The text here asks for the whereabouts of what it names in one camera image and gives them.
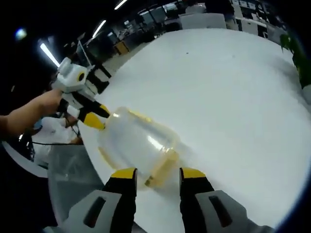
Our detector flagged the clear plastic buckle container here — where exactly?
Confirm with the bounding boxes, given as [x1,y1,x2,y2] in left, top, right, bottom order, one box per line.
[97,106,180,190]

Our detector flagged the computer monitor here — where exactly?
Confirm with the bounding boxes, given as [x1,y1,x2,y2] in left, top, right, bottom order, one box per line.
[76,40,96,70]

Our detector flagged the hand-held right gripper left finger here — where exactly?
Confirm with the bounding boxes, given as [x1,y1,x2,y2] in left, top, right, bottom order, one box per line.
[43,167,138,233]

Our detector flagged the white mesh office chair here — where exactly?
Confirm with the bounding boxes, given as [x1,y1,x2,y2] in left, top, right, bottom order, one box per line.
[47,143,115,233]

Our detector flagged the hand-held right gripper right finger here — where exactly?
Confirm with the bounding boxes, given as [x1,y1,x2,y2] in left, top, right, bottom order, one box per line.
[179,167,275,233]

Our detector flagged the green plant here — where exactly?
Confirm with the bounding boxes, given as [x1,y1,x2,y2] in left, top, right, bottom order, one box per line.
[279,33,311,89]

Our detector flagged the yellow storage box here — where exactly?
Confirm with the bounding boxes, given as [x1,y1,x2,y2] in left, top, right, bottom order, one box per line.
[116,41,129,54]

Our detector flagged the black monitor stand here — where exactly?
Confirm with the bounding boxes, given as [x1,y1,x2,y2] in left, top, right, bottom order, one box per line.
[88,64,112,94]

